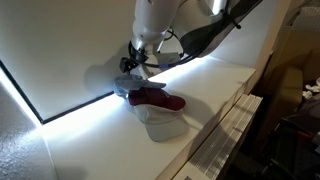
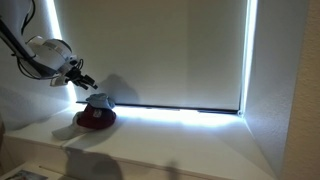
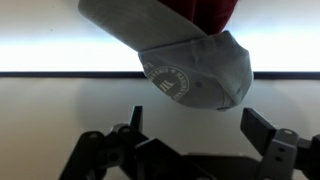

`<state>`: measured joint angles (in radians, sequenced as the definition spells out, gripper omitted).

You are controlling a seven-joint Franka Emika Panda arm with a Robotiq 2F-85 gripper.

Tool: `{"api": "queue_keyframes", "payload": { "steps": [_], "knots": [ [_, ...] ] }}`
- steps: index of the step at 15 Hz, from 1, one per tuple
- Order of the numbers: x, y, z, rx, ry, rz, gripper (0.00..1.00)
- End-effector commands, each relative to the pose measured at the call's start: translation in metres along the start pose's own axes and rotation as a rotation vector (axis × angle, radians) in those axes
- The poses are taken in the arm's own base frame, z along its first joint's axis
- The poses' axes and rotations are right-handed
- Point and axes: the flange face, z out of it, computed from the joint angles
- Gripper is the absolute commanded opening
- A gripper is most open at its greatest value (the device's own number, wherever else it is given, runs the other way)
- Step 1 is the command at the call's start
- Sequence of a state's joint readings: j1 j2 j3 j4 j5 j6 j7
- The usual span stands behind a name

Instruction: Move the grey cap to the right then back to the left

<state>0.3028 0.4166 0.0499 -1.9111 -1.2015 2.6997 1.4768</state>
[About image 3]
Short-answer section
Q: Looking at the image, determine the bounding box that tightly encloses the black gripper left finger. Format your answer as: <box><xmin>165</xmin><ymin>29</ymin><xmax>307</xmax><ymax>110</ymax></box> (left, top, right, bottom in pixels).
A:
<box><xmin>59</xmin><ymin>105</ymin><xmax>208</xmax><ymax>180</ymax></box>

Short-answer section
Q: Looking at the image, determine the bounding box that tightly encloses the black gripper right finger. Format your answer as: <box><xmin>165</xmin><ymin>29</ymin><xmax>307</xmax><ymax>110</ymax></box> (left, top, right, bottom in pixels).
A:
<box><xmin>240</xmin><ymin>107</ymin><xmax>320</xmax><ymax>180</ymax></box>

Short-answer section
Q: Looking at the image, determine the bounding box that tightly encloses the grey baseball cap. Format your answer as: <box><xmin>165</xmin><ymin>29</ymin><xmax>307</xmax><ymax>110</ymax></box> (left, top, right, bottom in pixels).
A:
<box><xmin>78</xmin><ymin>0</ymin><xmax>255</xmax><ymax>112</ymax></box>

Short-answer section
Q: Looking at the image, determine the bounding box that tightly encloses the red and white baseball cap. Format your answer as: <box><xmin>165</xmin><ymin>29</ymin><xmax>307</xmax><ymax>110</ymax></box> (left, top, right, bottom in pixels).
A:
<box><xmin>158</xmin><ymin>0</ymin><xmax>239</xmax><ymax>36</ymax></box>

